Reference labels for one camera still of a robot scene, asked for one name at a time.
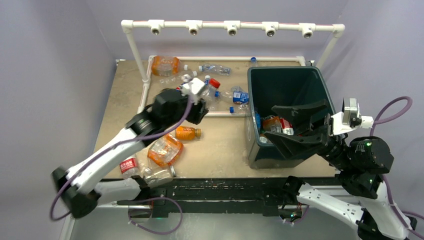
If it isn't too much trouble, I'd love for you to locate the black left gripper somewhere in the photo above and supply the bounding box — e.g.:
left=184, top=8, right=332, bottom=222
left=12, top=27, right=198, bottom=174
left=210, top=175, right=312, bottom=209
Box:
left=163, top=86, right=208, bottom=130

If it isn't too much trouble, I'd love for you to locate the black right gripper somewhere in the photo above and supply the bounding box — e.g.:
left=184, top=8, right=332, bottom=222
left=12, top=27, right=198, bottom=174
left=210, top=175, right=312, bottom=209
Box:
left=261, top=97, right=350, bottom=169

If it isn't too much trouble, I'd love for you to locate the red cap red label bottle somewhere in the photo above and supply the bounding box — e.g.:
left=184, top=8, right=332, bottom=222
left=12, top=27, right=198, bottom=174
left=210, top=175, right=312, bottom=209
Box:
left=199, top=78, right=221, bottom=108

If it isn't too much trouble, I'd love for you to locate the orange juice bottle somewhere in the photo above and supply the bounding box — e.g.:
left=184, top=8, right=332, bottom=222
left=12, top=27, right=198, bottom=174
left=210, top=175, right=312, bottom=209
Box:
left=262, top=115, right=282, bottom=133

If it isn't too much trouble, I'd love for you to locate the small orange bottle amber cap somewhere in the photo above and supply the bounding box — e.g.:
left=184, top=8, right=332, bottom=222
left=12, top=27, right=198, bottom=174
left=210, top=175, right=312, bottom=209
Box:
left=175, top=126, right=202, bottom=141

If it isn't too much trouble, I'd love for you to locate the large orange label crushed bottle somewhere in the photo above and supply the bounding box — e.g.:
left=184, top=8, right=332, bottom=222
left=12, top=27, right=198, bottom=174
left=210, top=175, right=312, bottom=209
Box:
left=147, top=134, right=184, bottom=168

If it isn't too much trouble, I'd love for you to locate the large red label water bottle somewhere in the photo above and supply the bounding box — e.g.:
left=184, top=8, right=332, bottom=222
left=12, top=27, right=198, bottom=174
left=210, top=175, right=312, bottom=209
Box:
left=279, top=117, right=294, bottom=136

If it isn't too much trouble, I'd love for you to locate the blue label water bottle front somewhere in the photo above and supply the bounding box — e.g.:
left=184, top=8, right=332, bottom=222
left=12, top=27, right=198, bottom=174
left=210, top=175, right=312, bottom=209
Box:
left=254, top=111, right=262, bottom=131

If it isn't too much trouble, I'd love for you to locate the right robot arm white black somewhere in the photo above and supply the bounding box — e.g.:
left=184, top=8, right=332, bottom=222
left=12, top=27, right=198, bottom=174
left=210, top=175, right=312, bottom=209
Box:
left=265, top=98, right=417, bottom=240

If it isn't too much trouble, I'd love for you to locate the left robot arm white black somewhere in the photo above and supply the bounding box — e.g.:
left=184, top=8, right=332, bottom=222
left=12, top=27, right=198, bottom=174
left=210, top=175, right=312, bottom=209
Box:
left=49, top=88, right=209, bottom=221

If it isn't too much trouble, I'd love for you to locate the dark green plastic bin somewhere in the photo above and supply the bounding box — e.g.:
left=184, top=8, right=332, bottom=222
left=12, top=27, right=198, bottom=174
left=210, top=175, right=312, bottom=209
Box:
left=244, top=66, right=335, bottom=169

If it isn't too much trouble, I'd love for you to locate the clear bottle blue label right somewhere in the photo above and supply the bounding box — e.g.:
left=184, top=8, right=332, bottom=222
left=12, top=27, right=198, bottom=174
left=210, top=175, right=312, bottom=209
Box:
left=214, top=90, right=249, bottom=105

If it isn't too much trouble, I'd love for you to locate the clear bottle white cap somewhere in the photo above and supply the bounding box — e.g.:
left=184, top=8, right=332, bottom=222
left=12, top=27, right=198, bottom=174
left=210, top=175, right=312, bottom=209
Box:
left=159, top=64, right=198, bottom=87

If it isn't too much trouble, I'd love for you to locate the clear bottle blue cap low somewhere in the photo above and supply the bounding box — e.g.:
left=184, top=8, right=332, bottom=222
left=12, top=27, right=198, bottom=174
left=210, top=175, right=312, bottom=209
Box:
left=228, top=104, right=249, bottom=114

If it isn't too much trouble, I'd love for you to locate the clear crushed bottle back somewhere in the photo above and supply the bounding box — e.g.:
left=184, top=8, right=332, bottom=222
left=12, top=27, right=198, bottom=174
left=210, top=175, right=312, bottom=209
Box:
left=198, top=63, right=232, bottom=76

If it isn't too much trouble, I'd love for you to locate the clear crushed bottle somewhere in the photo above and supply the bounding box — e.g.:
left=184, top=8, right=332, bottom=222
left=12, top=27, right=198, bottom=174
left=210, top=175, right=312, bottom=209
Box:
left=140, top=166, right=175, bottom=188
left=198, top=63, right=232, bottom=76

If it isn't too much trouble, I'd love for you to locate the orange label bottle far corner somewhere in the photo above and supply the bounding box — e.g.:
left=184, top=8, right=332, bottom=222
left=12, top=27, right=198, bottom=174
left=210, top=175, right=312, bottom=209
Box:
left=151, top=55, right=181, bottom=77

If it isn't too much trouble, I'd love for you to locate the Pepsi bottle back right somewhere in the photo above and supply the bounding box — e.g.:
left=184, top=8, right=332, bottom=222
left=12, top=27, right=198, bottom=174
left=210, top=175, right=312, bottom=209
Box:
left=250, top=57, right=258, bottom=66

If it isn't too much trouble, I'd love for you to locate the clear crushed bottle front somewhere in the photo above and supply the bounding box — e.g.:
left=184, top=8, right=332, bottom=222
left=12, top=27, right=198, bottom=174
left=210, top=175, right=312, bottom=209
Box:
left=140, top=166, right=175, bottom=188

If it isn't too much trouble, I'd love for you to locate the clear bottle red cap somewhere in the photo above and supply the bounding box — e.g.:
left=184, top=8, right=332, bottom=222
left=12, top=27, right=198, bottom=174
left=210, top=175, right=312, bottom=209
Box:
left=119, top=156, right=139, bottom=179

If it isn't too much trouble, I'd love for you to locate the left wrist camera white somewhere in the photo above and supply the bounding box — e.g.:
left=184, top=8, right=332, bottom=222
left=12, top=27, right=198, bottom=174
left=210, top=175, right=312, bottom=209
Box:
left=180, top=77, right=206, bottom=102

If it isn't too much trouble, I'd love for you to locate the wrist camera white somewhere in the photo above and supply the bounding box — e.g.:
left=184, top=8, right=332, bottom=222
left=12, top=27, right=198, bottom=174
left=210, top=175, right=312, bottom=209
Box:
left=180, top=77, right=206, bottom=102
left=330, top=97, right=374, bottom=136

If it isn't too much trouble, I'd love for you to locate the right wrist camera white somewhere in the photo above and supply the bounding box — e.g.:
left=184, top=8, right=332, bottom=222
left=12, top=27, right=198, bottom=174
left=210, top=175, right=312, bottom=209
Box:
left=330, top=97, right=374, bottom=136

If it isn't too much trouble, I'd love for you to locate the black table front rail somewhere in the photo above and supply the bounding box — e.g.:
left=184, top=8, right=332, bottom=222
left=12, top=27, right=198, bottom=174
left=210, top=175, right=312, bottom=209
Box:
left=117, top=177, right=298, bottom=218

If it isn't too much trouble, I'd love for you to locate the white PVC pipe frame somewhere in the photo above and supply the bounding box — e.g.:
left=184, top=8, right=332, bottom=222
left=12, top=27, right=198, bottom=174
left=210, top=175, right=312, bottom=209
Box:
left=120, top=19, right=346, bottom=118

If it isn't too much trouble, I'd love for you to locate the purple cable loop below table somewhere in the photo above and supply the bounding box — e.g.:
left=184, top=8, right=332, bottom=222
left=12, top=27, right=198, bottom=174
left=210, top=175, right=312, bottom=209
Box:
left=127, top=197, right=183, bottom=236

